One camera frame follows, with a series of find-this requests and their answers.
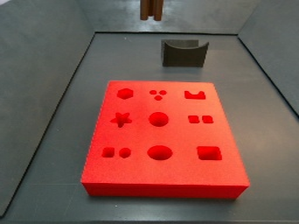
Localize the brown three prong peg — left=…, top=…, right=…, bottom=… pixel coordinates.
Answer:
left=140, top=0, right=164, bottom=21

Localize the red foam shape board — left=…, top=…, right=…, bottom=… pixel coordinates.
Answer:
left=80, top=81, right=250, bottom=199

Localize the dark grey curved block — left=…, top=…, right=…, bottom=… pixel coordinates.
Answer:
left=161, top=39, right=209, bottom=67

